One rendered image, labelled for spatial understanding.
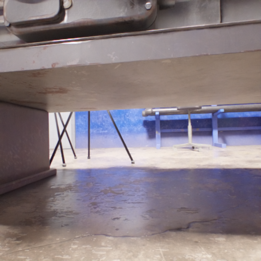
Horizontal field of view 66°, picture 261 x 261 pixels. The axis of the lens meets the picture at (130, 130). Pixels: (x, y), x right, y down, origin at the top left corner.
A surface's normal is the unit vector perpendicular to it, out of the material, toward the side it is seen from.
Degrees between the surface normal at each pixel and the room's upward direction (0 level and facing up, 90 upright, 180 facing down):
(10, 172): 90
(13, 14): 90
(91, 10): 90
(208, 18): 90
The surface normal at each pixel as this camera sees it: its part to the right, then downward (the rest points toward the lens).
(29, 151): 0.99, -0.04
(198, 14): -0.14, -0.02
